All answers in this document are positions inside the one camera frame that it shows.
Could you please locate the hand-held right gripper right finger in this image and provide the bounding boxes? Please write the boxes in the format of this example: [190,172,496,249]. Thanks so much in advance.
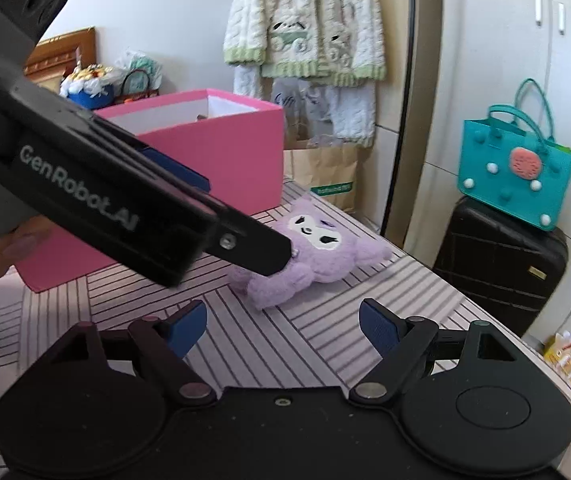
[349,299,523,406]

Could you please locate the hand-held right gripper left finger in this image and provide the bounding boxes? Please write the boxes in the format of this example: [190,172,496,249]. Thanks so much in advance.
[36,300,216,406]

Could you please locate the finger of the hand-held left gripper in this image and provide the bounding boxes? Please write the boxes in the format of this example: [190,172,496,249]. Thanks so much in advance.
[138,145,212,198]
[200,205,295,278]

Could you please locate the pink cardboard box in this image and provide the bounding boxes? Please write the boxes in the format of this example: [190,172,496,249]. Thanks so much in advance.
[16,88,286,293]

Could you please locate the purple plush toy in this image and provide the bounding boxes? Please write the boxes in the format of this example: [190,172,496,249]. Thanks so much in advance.
[228,197,393,311]

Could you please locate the person's left hand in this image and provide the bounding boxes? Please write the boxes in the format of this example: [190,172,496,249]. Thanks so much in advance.
[0,217,52,307]

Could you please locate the striped table cloth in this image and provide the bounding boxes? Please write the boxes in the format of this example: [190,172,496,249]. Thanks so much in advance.
[0,180,571,461]

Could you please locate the flower bouquet blue wrap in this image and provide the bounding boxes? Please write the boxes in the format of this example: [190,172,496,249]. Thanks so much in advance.
[60,62,116,110]

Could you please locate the brown handbag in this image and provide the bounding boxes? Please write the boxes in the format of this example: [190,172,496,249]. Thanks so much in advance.
[116,67,160,106]

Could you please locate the brown paper bag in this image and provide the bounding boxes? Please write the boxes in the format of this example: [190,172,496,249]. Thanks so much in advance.
[283,140,366,213]

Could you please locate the green and white plastic pack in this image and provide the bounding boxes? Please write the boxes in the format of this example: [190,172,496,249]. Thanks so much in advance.
[116,49,164,86]

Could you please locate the black suitcase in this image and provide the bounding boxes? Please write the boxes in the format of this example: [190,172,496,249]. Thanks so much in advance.
[433,196,569,338]

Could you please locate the grey fluffy pants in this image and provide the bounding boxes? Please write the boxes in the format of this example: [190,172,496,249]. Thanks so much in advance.
[233,67,379,148]

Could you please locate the white and green fluffy robe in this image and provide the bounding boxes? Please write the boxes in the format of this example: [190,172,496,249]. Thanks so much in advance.
[223,0,386,86]

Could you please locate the teal felt tote bag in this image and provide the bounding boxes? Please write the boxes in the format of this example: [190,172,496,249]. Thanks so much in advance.
[457,78,571,232]

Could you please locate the black clothes rack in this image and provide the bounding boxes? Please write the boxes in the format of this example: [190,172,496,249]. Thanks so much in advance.
[378,0,421,248]

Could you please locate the grey wardrobe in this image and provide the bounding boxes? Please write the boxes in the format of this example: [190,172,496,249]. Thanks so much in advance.
[405,0,571,361]

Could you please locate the carved wooden frame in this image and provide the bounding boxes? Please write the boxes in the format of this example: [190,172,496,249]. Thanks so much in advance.
[24,27,97,81]

